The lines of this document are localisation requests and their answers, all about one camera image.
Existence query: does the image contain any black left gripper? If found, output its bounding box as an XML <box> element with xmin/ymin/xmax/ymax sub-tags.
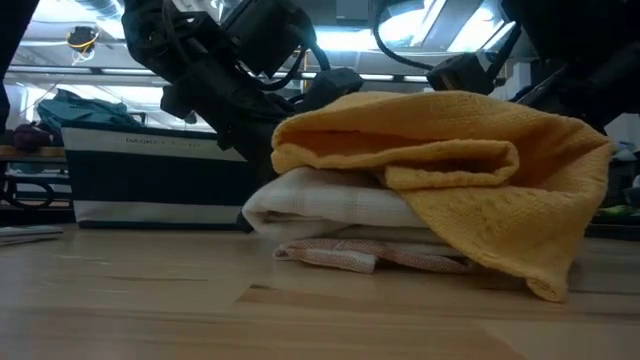
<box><xmin>214</xmin><ymin>67</ymin><xmax>366</xmax><ymax>234</ymax></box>

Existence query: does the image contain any white grey-checked towel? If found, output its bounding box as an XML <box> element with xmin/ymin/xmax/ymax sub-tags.
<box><xmin>241</xmin><ymin>166</ymin><xmax>451</xmax><ymax>245</ymax></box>

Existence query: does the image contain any white orange-checked towel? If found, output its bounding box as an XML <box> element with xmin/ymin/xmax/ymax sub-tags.
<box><xmin>272</xmin><ymin>234</ymin><xmax>479</xmax><ymax>275</ymax></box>

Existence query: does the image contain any yellow waffle-weave towel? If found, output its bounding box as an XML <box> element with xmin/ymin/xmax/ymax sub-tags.
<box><xmin>269</xmin><ymin>89</ymin><xmax>615</xmax><ymax>304</ymax></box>

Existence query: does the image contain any ceiling light panel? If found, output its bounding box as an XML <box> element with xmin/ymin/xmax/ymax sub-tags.
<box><xmin>312</xmin><ymin>0</ymin><xmax>448</xmax><ymax>52</ymax></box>
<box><xmin>446</xmin><ymin>0</ymin><xmax>522</xmax><ymax>54</ymax></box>

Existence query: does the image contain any navy white striped basket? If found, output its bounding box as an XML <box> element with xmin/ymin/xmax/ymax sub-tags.
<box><xmin>61</xmin><ymin>121</ymin><xmax>257</xmax><ymax>231</ymax></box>

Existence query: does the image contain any dark desk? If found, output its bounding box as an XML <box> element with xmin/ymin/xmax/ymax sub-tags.
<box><xmin>583</xmin><ymin>144</ymin><xmax>640</xmax><ymax>242</ymax></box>

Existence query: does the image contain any green object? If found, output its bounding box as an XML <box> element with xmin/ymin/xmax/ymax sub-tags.
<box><xmin>597</xmin><ymin>203</ymin><xmax>640</xmax><ymax>219</ymax></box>

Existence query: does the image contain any tube light fixture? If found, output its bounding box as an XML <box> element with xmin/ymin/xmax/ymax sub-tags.
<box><xmin>357</xmin><ymin>73</ymin><xmax>432</xmax><ymax>84</ymax></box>
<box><xmin>7</xmin><ymin>65</ymin><xmax>157</xmax><ymax>77</ymax></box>

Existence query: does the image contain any teal bag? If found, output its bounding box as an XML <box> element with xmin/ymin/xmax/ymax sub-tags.
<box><xmin>36</xmin><ymin>88</ymin><xmax>146</xmax><ymax>132</ymax></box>

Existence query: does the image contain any wooden bench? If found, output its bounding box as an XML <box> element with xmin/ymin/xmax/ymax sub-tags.
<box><xmin>0</xmin><ymin>144</ymin><xmax>75</xmax><ymax>225</ymax></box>

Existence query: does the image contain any black yellow ceiling device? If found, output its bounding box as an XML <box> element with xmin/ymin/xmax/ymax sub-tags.
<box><xmin>65</xmin><ymin>24</ymin><xmax>101</xmax><ymax>55</ymax></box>

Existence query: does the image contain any dark red bag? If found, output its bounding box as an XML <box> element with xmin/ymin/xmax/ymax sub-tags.
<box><xmin>12</xmin><ymin>122</ymin><xmax>64</xmax><ymax>153</ymax></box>

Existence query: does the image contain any flat grey paper stack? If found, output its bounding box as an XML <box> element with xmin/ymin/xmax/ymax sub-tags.
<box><xmin>0</xmin><ymin>224</ymin><xmax>65</xmax><ymax>247</ymax></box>

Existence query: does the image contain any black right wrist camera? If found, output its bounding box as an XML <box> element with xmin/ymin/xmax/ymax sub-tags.
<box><xmin>426</xmin><ymin>51</ymin><xmax>503</xmax><ymax>97</ymax></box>

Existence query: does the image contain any black cable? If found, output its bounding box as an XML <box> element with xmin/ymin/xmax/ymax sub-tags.
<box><xmin>371</xmin><ymin>0</ymin><xmax>437</xmax><ymax>73</ymax></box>

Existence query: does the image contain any black frame post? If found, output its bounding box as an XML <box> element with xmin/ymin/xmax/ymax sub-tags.
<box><xmin>0</xmin><ymin>0</ymin><xmax>41</xmax><ymax>134</ymax></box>

